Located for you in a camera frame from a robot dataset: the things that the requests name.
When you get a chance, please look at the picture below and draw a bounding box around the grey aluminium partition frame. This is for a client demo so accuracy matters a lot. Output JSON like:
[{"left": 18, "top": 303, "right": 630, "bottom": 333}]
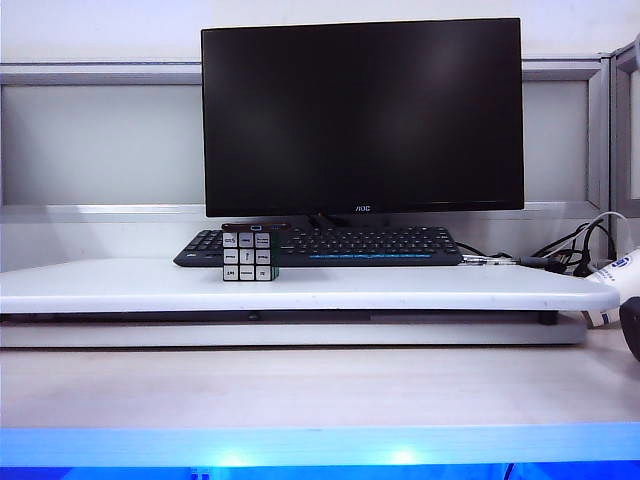
[{"left": 0, "top": 53, "right": 614, "bottom": 221}]

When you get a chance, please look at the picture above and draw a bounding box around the white riser base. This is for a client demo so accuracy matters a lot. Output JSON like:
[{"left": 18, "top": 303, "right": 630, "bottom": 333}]
[{"left": 0, "top": 309, "right": 591, "bottom": 350}]

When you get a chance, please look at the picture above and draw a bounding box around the black computer keyboard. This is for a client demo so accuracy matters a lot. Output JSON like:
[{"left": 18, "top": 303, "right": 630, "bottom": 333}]
[{"left": 172, "top": 225, "right": 465, "bottom": 269}]

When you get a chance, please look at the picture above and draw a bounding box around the white desk riser board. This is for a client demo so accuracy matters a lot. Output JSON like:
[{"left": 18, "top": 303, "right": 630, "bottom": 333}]
[{"left": 0, "top": 257, "right": 622, "bottom": 316}]

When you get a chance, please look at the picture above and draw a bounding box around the blue lit edge strip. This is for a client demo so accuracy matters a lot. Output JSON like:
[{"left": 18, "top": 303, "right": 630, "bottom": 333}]
[{"left": 0, "top": 424, "right": 640, "bottom": 480}]

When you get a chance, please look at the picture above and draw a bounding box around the Rubik's cube with printed stickers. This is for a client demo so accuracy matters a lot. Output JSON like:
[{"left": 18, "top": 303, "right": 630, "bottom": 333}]
[{"left": 221, "top": 229, "right": 282, "bottom": 282}]

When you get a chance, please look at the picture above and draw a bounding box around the black cable bundle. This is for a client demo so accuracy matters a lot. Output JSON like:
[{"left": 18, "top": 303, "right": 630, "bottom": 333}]
[{"left": 529, "top": 219, "right": 615, "bottom": 277}]

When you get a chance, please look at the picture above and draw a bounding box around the grey side partition frame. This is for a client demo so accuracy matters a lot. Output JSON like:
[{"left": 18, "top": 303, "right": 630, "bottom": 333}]
[{"left": 607, "top": 37, "right": 640, "bottom": 221}]

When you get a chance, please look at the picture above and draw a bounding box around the black rounded object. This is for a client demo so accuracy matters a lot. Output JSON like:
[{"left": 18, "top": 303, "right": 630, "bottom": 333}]
[{"left": 618, "top": 295, "right": 640, "bottom": 363}]

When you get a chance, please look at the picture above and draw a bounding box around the black AOC monitor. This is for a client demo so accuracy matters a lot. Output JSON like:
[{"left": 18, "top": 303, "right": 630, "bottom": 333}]
[{"left": 200, "top": 17, "right": 526, "bottom": 229}]

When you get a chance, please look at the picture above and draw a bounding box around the white cable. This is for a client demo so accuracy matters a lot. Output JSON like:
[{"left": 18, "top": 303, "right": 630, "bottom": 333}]
[{"left": 574, "top": 211, "right": 629, "bottom": 241}]

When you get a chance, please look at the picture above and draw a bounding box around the white cup with blue logo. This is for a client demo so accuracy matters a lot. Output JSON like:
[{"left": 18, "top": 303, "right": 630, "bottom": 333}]
[{"left": 582, "top": 251, "right": 640, "bottom": 330}]

